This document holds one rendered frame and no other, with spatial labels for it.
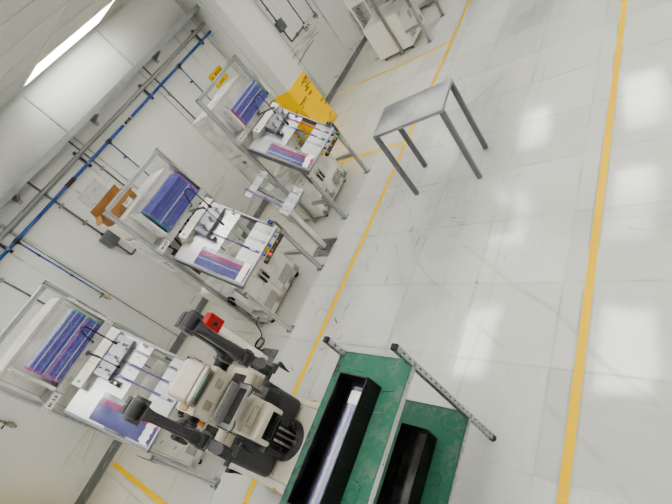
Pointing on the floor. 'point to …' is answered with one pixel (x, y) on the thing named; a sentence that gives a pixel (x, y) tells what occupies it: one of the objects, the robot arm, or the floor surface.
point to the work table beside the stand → (410, 114)
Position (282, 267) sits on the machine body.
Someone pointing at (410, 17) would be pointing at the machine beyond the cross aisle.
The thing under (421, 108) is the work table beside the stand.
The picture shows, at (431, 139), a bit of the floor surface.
